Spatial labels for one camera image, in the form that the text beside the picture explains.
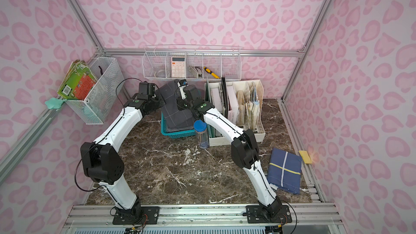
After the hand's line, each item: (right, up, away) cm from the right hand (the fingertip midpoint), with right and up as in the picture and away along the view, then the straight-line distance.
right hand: (177, 98), depth 89 cm
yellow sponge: (+74, -34, +6) cm, 81 cm away
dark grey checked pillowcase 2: (0, -13, +1) cm, 13 cm away
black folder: (+25, 0, -9) cm, 27 cm away
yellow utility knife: (+18, +16, +9) cm, 26 cm away
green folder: (+17, 0, -5) cm, 18 cm away
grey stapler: (+9, +17, +8) cm, 21 cm away
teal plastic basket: (+5, -20, +1) cm, 20 cm away
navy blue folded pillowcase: (+57, -38, -3) cm, 69 cm away
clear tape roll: (-12, +15, +7) cm, 21 cm away
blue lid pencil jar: (+13, -16, -7) cm, 22 cm away
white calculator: (-1, +19, +6) cm, 20 cm away
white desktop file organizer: (+36, -2, +3) cm, 36 cm away
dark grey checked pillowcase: (-6, +4, +1) cm, 7 cm away
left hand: (-10, +1, 0) cm, 10 cm away
